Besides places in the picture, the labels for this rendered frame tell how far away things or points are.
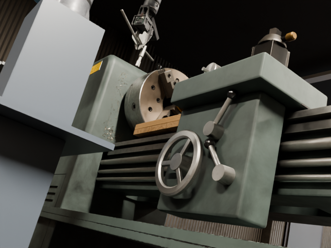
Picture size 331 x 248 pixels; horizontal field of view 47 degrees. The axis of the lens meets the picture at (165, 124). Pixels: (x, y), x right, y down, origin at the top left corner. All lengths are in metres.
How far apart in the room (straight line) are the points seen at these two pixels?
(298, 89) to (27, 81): 0.68
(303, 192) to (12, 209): 0.69
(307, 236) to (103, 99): 6.57
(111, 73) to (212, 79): 0.83
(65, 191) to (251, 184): 0.90
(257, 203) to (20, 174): 0.60
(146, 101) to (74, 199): 0.46
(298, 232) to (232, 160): 6.82
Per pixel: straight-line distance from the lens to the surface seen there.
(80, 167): 1.50
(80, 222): 1.18
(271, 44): 1.09
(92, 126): 1.54
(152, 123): 1.25
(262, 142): 0.77
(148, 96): 1.50
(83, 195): 1.51
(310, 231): 7.88
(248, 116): 0.78
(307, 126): 0.82
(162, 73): 1.53
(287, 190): 0.82
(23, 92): 1.07
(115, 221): 0.99
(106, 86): 1.60
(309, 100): 0.86
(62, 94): 1.10
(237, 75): 0.80
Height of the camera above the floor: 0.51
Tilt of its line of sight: 18 degrees up
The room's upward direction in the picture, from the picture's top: 15 degrees clockwise
